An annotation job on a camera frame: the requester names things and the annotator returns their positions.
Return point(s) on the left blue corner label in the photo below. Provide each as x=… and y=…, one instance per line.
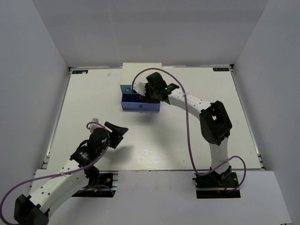
x=79, y=71

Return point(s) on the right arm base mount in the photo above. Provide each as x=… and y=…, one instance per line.
x=208, y=188

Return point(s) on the light blue small drawer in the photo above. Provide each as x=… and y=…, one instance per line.
x=127, y=89

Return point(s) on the blue corner label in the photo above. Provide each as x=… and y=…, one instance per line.
x=221, y=69
x=79, y=71

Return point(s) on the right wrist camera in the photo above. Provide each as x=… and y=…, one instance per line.
x=139, y=87

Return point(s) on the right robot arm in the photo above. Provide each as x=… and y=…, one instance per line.
x=214, y=120

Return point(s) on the right blue corner label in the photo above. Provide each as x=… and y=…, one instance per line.
x=221, y=69

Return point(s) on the white drawer cabinet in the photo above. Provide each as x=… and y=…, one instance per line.
x=130, y=70

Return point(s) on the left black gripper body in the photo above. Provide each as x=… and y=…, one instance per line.
x=102, y=148

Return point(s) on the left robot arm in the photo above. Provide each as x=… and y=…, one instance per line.
x=76, y=174

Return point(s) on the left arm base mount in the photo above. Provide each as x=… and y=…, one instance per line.
x=104, y=188

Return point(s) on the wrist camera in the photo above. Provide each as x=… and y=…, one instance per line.
x=139, y=87
x=94, y=124

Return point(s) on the purple-blue wide drawer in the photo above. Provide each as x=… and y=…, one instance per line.
x=133, y=102

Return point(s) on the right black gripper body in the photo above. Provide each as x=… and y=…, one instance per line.
x=151, y=94

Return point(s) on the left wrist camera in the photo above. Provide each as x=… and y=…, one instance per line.
x=94, y=124

